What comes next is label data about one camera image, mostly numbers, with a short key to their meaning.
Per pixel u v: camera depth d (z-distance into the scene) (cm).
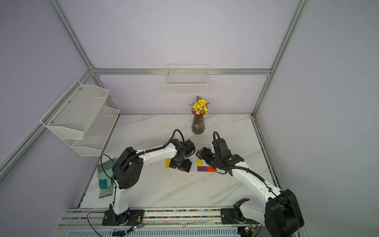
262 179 47
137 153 52
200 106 90
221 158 63
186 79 95
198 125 101
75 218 75
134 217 73
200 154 75
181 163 77
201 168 91
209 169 92
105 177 86
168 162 84
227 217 72
